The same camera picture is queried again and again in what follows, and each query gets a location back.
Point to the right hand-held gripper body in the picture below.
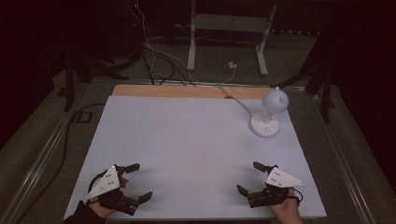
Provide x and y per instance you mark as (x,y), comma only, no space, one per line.
(281,179)

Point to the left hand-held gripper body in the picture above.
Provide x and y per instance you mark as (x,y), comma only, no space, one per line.
(107,183)

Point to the person's left hand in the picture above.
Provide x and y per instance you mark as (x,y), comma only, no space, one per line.
(102,210)

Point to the person's right hand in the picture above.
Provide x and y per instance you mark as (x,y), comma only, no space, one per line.
(286,210)

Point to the white table mat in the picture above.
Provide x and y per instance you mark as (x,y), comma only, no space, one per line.
(186,149)

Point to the white desk lamp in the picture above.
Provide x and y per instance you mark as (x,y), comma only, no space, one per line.
(275,100)

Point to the black stand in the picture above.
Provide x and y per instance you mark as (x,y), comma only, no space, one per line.
(325,93)
(69,84)

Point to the white plug adapter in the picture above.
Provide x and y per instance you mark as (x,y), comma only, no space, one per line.
(232,65)

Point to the white metal stand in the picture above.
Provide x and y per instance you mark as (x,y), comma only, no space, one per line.
(229,22)

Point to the metal floor rail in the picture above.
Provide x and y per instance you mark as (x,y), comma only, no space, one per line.
(342,161)
(40,161)

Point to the black square floor frame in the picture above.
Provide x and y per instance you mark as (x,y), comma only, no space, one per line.
(77,117)

